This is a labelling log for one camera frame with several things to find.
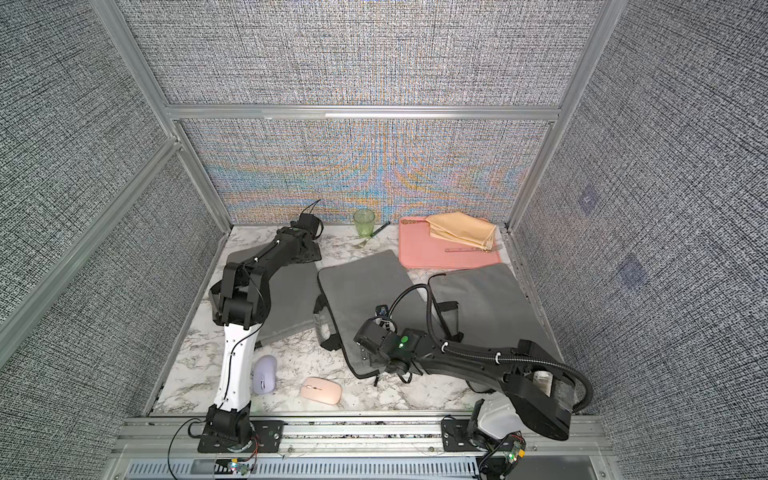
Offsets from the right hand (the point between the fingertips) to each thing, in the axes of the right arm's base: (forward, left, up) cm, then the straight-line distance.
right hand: (378, 342), depth 82 cm
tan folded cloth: (+49, -32, -7) cm, 59 cm away
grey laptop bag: (+16, +27, -1) cm, 31 cm away
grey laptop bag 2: (+19, +10, -5) cm, 22 cm away
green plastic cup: (+47, +6, 0) cm, 48 cm away
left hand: (+35, +26, -5) cm, 44 cm away
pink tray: (+40, -15, -9) cm, 43 cm away
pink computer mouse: (-11, +14, -6) cm, 19 cm away
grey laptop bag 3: (+14, -34, -6) cm, 38 cm away
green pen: (+51, 0, -8) cm, 51 cm away
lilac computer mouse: (-7, +31, -4) cm, 32 cm away
